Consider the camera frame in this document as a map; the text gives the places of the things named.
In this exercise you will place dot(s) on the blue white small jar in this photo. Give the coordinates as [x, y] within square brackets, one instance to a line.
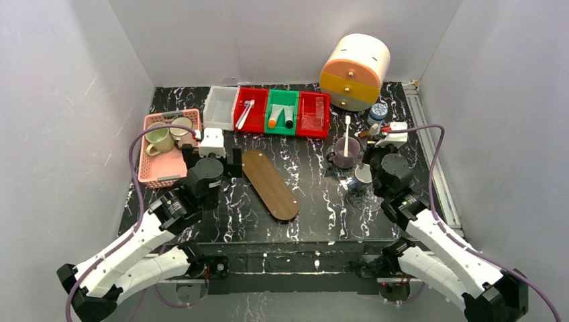
[377, 113]

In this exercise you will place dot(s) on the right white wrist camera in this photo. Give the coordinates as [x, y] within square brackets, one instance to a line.
[394, 133]

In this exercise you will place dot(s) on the white toothbrush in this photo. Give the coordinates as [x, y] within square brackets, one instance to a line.
[248, 107]
[363, 170]
[346, 136]

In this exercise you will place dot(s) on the white plastic bin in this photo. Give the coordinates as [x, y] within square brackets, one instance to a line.
[219, 107]

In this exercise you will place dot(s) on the clear acrylic holder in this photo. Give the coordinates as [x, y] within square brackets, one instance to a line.
[314, 114]

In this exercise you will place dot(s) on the black cap toothpaste tube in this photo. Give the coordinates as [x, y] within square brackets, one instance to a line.
[289, 118]

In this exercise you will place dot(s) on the purple ceramic mug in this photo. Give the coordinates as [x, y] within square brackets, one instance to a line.
[335, 156]

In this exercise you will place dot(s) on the red cap toothpaste tube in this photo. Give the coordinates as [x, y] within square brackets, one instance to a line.
[374, 131]

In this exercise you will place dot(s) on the clear wooden-ended toothbrush holder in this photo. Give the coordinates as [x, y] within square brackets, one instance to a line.
[365, 135]

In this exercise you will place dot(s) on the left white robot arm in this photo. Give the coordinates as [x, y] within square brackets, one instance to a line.
[98, 285]

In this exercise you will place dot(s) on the green ceramic mug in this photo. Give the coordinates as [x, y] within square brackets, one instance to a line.
[159, 139]

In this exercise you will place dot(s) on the black front base bar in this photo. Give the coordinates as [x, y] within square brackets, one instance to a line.
[311, 266]

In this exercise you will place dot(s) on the red toothbrush bin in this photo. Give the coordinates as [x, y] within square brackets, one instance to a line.
[254, 122]

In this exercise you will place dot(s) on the brown oval wooden tray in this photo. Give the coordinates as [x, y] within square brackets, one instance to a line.
[269, 185]

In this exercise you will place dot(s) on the green toothpaste bin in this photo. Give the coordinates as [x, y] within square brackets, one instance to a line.
[281, 98]

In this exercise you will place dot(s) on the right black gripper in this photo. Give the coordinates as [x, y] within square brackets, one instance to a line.
[371, 159]

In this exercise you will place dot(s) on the white blue-handled mug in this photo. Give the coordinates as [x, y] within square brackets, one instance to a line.
[359, 183]

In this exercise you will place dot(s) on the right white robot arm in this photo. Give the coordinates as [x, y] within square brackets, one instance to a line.
[480, 289]

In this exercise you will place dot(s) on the red holder bin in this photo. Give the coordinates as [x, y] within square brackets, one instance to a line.
[306, 99]

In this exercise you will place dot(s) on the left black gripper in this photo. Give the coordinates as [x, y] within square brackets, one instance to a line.
[235, 163]

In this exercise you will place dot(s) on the aluminium side rail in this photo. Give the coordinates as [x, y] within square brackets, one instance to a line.
[446, 206]

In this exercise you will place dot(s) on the orange cap toothpaste tube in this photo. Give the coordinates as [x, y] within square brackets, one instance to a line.
[274, 116]

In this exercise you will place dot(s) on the round drawer cabinet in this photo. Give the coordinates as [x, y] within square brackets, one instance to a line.
[355, 71]

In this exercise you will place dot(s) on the pink plastic basket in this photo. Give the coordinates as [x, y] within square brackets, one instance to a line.
[163, 170]

